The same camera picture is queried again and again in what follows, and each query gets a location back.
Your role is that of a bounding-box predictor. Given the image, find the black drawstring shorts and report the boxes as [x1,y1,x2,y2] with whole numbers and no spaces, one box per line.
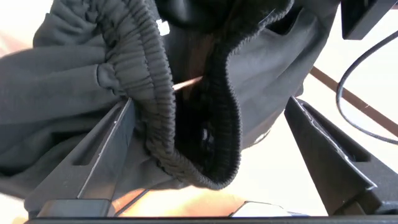
[0,0,341,200]

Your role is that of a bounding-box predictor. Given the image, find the black cable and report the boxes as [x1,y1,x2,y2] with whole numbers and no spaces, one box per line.
[335,30,398,146]

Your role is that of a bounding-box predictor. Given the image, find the pink clothes hanger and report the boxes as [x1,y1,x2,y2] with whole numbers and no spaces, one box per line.
[172,76,203,91]

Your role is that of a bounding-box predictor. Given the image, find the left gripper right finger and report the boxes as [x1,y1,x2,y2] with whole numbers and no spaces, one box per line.
[284,96,398,216]

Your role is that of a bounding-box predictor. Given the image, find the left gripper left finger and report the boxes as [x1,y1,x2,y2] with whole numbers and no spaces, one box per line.
[24,98,137,218]

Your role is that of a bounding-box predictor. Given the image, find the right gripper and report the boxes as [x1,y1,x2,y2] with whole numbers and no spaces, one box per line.
[340,0,398,40]

